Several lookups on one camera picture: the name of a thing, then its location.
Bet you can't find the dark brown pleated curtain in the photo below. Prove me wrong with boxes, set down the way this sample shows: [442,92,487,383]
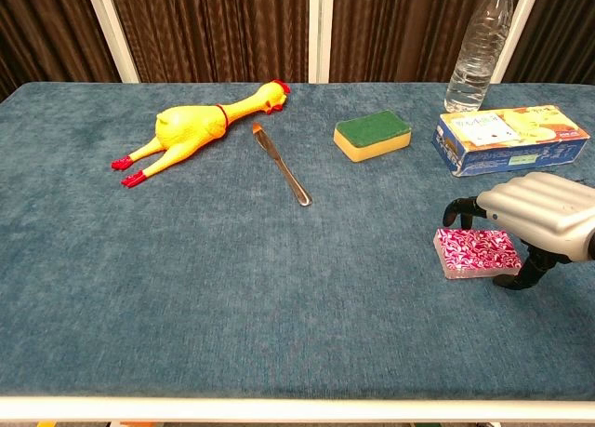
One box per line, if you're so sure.
[504,0,595,85]
[329,0,495,84]
[0,0,122,100]
[106,0,311,84]

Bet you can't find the green yellow scrub sponge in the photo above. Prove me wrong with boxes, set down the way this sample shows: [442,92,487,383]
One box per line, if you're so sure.
[333,110,414,164]

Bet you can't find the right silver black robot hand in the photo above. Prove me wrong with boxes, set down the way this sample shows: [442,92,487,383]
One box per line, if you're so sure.
[441,174,595,292]

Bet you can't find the white partition frame post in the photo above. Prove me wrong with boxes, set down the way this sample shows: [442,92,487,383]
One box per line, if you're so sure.
[490,0,545,84]
[308,0,335,84]
[82,0,140,84]

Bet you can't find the silver metal table knife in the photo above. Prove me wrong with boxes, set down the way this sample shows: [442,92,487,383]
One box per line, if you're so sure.
[251,122,313,208]

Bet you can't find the pink patterned pouch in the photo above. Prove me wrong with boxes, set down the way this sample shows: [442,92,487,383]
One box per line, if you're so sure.
[433,227,522,280]

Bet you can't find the blue fabric table cover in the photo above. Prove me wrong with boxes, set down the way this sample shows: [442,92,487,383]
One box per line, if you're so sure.
[0,81,595,403]

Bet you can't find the yellow rubber chicken toy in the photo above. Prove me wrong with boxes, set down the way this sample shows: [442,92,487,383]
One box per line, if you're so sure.
[110,78,292,189]

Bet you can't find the clear plastic water bottle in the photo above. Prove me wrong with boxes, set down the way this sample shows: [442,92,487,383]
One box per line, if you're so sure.
[443,0,516,114]

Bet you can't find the orange blue snack box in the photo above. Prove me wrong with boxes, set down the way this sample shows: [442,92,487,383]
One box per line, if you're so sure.
[431,103,591,178]

